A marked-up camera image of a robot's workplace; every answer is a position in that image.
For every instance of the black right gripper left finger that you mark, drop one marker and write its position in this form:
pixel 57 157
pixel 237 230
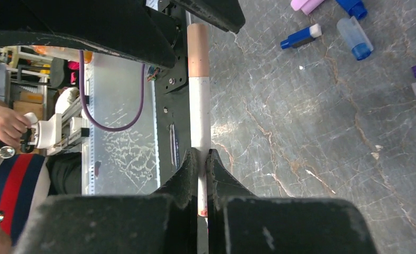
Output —
pixel 164 221

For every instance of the peach capped white pen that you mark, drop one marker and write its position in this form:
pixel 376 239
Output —
pixel 199 102

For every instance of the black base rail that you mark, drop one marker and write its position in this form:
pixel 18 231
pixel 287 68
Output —
pixel 172 97

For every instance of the clear blue pen cap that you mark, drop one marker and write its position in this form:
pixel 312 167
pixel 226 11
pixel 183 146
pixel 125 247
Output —
pixel 355 37

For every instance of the operator hand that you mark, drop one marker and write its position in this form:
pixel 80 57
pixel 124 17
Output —
pixel 12 126

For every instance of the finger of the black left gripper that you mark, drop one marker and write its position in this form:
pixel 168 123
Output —
pixel 226 15
pixel 117 28

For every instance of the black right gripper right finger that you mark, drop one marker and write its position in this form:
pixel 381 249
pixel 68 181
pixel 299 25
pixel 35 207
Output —
pixel 241 222

